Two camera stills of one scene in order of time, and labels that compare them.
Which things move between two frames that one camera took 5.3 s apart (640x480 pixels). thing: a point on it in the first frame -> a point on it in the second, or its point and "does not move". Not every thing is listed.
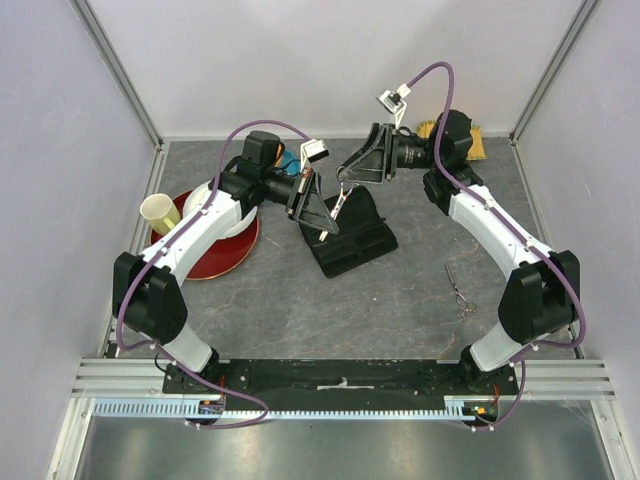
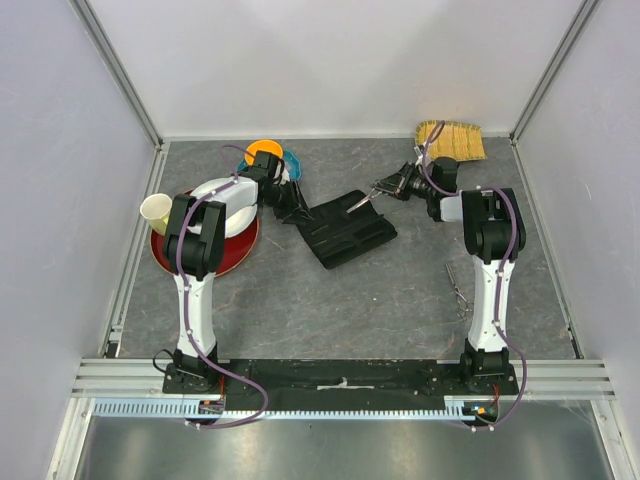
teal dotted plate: x=290 y=164 does not move
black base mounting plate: x=340 y=384 does not move
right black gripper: x=367 y=166 -> x=397 y=182
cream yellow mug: x=160 y=212 does not move
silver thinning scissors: x=464 y=306 does not move
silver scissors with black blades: x=344 y=196 -> x=363 y=201
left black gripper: x=314 y=212 -> x=296 y=201
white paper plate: x=241 y=228 does not move
